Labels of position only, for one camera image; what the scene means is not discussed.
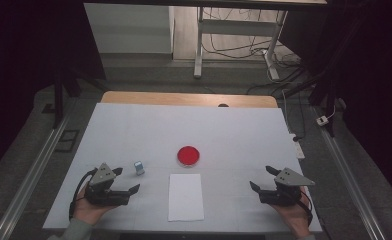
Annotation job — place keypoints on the white cabinet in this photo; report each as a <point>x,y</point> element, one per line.
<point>130,30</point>

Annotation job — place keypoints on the white desk frame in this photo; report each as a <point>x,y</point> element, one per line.
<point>237,27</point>

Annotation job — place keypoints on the metal floor rail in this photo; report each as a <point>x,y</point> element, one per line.
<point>350,180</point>
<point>34,173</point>

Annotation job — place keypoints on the black floor plate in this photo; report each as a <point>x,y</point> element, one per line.
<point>67,140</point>

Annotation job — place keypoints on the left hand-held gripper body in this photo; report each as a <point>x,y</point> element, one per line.
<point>104,195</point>

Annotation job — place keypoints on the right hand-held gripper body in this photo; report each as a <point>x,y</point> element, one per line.
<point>284,195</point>

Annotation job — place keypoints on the white paper sheet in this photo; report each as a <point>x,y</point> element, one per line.
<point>185,200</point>

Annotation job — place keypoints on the black stand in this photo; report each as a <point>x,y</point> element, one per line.
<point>324,90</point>
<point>59,100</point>

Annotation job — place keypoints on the white power strip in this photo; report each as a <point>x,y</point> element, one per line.
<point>298,148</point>

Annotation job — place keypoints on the large white table cover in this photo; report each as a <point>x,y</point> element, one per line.
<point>217,126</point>

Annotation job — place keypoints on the person's left hand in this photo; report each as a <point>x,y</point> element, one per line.
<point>85,211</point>

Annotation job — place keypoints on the small white adapter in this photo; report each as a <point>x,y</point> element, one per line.
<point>322,120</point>

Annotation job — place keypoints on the small blue stamp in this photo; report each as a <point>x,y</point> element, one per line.
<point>139,168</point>

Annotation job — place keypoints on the person's right hand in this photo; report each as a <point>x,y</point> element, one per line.
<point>294,218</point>

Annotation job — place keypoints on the red petri dish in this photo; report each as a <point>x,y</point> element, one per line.
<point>188,156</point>

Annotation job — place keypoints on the dark curtain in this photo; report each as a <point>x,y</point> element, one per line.
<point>17,66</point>
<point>374,83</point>

